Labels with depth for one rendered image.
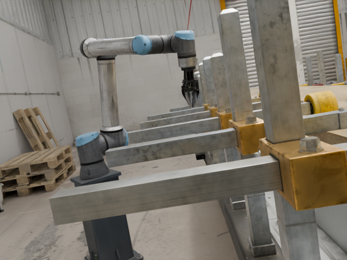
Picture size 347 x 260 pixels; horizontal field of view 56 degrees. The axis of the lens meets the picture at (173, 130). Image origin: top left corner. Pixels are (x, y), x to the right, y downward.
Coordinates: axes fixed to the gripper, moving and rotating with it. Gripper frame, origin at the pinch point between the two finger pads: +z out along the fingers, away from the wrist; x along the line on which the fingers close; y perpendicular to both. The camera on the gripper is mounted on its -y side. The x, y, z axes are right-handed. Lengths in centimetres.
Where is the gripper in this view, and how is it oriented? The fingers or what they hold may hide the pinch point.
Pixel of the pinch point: (192, 105)
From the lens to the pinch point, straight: 166.3
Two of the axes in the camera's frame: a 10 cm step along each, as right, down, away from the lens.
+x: 9.9, -1.4, 0.2
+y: 0.7, 3.0, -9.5
